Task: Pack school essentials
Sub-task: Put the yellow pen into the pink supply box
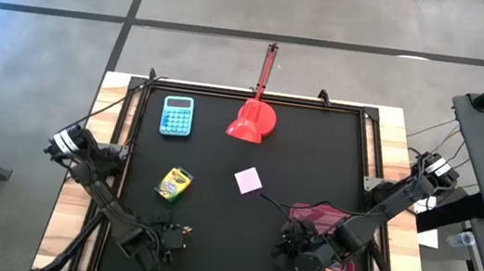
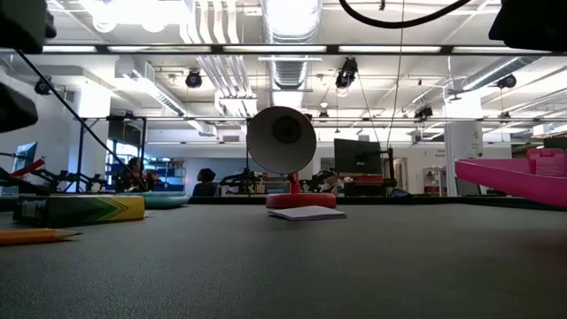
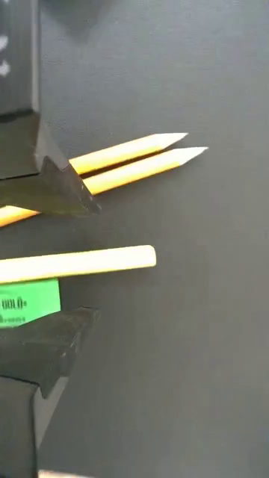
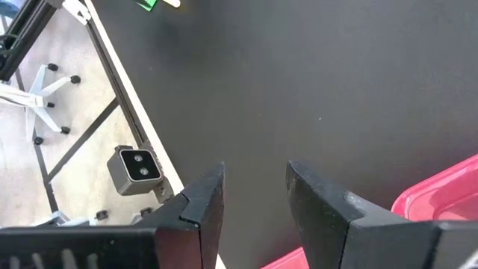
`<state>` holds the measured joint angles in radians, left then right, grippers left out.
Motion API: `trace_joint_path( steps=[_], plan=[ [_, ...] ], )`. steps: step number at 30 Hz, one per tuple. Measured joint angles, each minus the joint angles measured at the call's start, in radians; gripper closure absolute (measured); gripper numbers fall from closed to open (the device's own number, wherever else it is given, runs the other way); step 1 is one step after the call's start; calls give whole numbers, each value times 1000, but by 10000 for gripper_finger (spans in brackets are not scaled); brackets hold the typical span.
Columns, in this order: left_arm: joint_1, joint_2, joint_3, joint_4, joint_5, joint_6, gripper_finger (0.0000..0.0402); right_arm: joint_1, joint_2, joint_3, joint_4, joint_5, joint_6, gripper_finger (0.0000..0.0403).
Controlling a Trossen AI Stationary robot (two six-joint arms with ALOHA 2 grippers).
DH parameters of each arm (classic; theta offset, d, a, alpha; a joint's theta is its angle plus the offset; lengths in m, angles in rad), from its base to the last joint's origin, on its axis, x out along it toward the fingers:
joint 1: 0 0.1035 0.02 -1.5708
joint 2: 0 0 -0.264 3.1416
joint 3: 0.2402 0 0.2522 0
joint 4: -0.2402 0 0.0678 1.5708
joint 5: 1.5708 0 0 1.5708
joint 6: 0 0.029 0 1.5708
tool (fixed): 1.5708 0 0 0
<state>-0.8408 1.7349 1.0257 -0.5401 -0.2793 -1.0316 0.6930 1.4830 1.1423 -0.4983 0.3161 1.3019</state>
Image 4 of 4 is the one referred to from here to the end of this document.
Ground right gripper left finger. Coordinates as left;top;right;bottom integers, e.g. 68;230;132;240
155;161;226;269

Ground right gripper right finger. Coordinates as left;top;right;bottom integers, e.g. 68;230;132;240
285;160;441;269

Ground pink plastic pencil case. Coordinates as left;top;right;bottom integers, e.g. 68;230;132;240
261;152;478;269

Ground green eraser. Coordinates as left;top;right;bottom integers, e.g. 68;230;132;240
134;0;160;13

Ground white office chair base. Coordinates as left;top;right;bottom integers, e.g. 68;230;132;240
0;63;81;146

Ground grey table-level camera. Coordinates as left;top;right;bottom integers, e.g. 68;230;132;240
107;144;166;197

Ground black aluminium table frame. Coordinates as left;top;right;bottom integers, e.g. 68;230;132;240
0;0;176;216

